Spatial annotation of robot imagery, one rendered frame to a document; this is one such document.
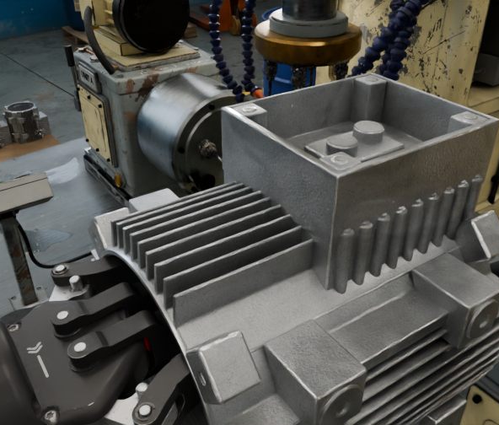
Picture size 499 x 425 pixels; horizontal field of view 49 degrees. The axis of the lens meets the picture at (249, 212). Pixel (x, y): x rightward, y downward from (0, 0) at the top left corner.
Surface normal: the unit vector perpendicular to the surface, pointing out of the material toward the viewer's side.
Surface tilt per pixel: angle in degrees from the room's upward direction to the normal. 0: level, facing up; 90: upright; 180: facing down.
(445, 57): 90
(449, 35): 90
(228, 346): 45
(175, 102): 36
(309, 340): 0
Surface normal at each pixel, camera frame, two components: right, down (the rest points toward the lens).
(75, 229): 0.00, -0.84
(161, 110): -0.63, -0.29
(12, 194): 0.47, -0.12
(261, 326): 0.36, -0.37
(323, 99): 0.56, 0.44
